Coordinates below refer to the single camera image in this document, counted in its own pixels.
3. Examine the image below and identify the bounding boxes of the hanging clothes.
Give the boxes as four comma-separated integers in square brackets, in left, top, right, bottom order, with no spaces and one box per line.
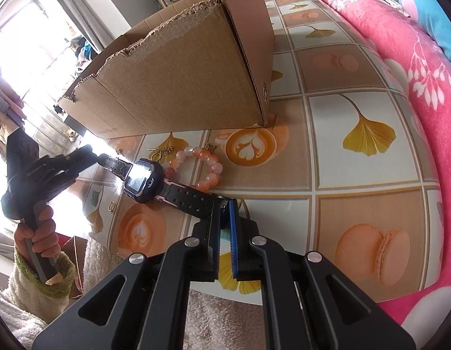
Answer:
[70,38,102,70]

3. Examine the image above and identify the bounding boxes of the printed tablecloth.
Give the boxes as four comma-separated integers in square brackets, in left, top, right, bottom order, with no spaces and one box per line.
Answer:
[70,0,445,300]

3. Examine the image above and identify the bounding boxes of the person's left hand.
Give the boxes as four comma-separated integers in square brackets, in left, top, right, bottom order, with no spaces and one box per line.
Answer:
[14,204,60,263]

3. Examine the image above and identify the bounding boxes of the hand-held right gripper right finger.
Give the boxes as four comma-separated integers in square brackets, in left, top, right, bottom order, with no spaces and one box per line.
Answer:
[228,200,417,350]

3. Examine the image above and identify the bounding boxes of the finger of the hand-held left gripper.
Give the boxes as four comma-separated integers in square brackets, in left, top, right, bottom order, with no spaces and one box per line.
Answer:
[37,168,88,200]
[46,144,102,171]

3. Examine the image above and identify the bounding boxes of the pile of folded cloths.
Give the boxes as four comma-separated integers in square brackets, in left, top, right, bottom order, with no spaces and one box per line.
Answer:
[0,66,27,128]

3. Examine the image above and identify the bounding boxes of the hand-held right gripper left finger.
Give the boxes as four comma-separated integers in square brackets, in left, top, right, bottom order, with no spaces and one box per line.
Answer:
[32,197,226,350]

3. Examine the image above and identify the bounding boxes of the black smart watch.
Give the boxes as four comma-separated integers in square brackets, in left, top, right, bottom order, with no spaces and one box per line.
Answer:
[97,154,233,223]

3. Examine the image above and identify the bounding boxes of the pink floral blanket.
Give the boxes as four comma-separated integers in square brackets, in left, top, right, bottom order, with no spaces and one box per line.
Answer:
[316,0,451,336]

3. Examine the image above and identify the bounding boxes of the blue pillow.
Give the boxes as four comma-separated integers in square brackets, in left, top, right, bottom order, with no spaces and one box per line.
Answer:
[398,0,451,70]

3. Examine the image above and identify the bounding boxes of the cardboard box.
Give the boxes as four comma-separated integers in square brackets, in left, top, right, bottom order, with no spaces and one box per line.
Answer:
[58,0,277,140]

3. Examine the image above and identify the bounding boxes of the pink bead bracelet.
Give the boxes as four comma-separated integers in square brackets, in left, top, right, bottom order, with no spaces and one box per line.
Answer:
[163,145,224,191]

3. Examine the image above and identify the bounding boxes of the grey curtain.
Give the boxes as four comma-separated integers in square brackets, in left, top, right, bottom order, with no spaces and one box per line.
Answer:
[39,0,118,50]

